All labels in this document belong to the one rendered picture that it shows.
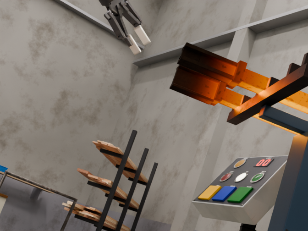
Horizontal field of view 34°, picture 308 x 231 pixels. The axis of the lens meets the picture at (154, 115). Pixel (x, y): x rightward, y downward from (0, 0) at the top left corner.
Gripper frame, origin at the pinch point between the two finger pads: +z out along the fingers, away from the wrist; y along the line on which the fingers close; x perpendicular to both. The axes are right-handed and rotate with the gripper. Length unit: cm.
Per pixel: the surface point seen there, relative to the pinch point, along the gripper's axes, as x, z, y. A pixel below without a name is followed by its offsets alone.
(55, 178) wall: -746, 274, -479
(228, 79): 66, -2, 72
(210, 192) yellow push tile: -5, 62, 7
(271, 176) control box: 22, 61, 7
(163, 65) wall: -521, 209, -709
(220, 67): 66, -4, 71
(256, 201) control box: 18, 63, 17
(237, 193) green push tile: 11, 61, 13
